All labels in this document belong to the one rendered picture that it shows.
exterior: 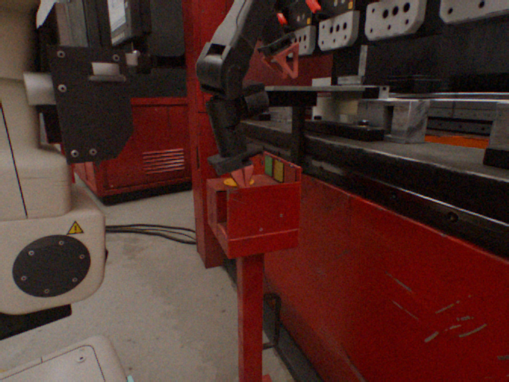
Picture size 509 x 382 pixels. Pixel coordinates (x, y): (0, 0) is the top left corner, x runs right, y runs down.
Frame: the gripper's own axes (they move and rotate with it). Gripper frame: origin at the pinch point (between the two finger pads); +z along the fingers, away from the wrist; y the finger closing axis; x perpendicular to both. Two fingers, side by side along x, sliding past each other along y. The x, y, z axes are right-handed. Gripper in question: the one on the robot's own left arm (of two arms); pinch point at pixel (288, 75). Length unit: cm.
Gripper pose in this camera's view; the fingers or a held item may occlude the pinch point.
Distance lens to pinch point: 89.0
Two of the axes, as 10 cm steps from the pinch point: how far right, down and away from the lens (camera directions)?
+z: 4.4, 7.8, 4.4
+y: -3.8, -2.8, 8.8
